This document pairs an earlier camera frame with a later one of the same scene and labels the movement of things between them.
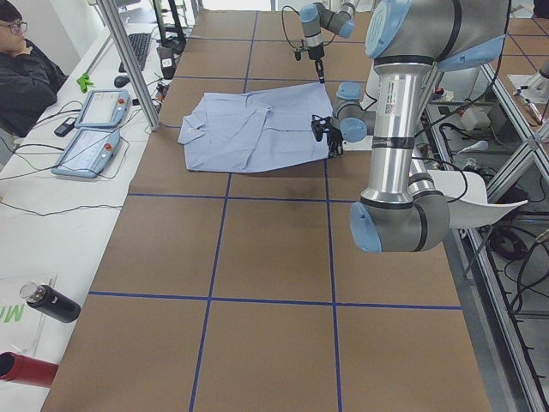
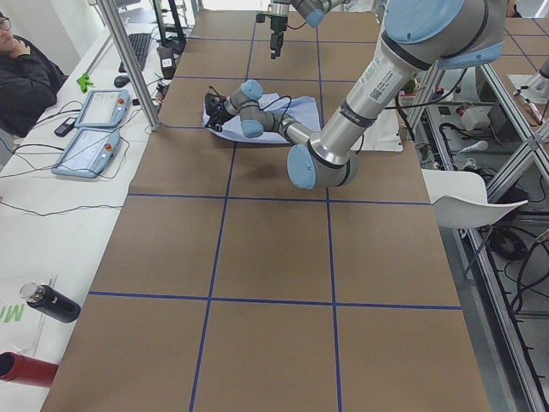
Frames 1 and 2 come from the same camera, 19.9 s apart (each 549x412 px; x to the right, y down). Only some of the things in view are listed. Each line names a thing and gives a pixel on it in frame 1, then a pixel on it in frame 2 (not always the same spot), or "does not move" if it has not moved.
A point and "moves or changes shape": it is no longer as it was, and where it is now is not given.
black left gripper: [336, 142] → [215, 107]
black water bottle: [51, 300] does not move
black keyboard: [140, 44] does not move
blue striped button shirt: [256, 130] moves or changes shape
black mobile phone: [65, 127] does not move
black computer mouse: [121, 81] does not move
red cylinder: [27, 370] does not move
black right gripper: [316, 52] → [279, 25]
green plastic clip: [84, 81] does not move
